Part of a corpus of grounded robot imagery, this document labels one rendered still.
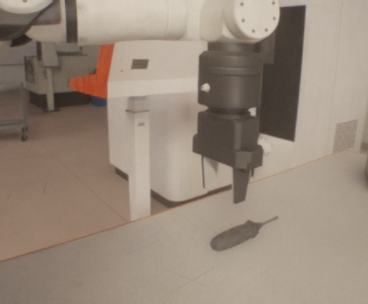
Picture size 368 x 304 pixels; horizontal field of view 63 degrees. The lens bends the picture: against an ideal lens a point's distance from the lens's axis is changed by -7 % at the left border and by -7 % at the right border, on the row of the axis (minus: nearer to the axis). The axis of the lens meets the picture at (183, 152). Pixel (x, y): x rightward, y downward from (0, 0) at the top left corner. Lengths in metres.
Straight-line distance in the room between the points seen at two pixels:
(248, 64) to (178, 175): 2.06
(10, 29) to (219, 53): 0.24
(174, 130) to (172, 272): 1.90
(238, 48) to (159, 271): 0.34
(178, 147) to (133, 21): 2.03
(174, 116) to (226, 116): 1.90
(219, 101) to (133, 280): 0.28
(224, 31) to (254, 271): 0.35
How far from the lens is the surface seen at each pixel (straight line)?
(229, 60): 0.41
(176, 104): 2.30
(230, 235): 0.54
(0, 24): 0.34
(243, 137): 0.43
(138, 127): 1.72
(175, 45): 1.35
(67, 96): 8.10
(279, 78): 2.81
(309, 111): 2.76
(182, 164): 2.42
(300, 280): 0.52
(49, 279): 0.52
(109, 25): 0.37
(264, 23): 0.41
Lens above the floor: 1.22
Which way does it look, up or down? 17 degrees down
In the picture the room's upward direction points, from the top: 1 degrees clockwise
